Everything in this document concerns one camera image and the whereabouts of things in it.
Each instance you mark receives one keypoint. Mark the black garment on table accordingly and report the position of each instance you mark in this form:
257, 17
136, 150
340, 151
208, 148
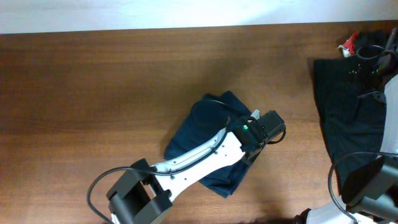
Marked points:
352, 128

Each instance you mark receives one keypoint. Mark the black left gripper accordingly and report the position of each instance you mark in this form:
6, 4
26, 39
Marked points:
247, 161

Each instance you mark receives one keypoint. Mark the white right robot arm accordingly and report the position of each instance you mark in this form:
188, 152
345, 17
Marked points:
369, 194

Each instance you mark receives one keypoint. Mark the dark blue shorts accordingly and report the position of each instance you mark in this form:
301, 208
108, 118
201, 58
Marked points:
204, 121

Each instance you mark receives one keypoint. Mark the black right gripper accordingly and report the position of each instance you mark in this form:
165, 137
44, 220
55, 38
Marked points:
361, 73

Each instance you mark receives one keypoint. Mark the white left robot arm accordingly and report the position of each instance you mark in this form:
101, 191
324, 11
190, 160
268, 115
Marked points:
144, 193

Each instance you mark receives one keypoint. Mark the red and white cloth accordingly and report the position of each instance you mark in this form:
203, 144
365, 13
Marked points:
348, 48

